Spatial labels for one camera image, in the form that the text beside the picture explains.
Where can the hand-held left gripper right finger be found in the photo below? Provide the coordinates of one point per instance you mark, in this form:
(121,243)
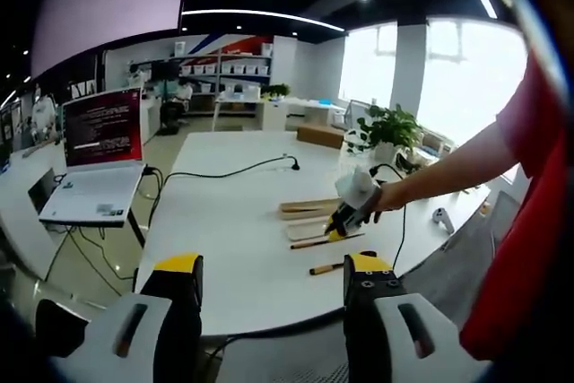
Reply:
(381,333)

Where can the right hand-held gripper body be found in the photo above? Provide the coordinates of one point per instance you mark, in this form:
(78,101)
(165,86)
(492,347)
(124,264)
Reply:
(359,188)

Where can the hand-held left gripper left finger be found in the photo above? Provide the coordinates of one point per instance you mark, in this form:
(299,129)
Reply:
(148,333)

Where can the beige cutlery case lid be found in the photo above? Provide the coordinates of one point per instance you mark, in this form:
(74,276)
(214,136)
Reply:
(305,230)

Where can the wooden spoon utensil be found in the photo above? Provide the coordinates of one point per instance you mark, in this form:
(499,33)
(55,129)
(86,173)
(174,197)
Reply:
(327,269)

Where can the beige cutlery case base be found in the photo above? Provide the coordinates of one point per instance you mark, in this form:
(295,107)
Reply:
(287,215)

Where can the person's right hand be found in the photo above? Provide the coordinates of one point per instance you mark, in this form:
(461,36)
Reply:
(390,197)

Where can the black and white headset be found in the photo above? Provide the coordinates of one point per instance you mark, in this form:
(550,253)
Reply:
(408,164)

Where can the brown cardboard box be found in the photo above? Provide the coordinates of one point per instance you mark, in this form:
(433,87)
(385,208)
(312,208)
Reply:
(320,136)

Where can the potted green plant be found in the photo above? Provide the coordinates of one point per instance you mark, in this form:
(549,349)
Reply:
(394,127)

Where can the white game controller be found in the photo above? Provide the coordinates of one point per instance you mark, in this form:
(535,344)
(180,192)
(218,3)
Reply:
(441,217)

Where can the black laptop stand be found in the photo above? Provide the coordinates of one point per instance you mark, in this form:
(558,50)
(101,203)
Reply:
(136,230)

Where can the green plant on white cabinet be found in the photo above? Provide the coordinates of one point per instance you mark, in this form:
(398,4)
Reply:
(275,90)

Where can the grey mesh office chair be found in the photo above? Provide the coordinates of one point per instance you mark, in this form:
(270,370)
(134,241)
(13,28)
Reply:
(484,239)

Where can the person in red shirt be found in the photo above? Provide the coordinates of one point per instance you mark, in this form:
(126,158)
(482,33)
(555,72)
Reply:
(529,221)

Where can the storage shelf with white bins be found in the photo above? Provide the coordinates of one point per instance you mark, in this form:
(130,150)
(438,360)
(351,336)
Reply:
(224,70)

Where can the white laptop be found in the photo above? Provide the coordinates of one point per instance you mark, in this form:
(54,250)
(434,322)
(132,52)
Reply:
(103,123)

